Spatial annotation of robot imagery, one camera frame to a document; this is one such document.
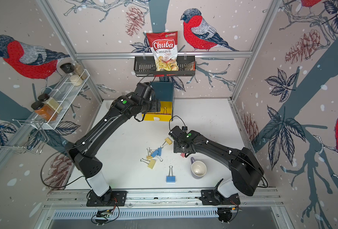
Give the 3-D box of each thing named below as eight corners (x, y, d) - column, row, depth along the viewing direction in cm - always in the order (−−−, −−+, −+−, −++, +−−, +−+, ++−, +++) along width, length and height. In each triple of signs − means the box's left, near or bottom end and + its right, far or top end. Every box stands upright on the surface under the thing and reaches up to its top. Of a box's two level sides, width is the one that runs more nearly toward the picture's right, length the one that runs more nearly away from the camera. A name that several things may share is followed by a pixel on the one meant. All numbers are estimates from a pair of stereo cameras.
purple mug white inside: (191, 176, 82) (193, 171, 74) (190, 163, 87) (192, 157, 79) (204, 176, 82) (207, 171, 74) (202, 163, 87) (205, 157, 79)
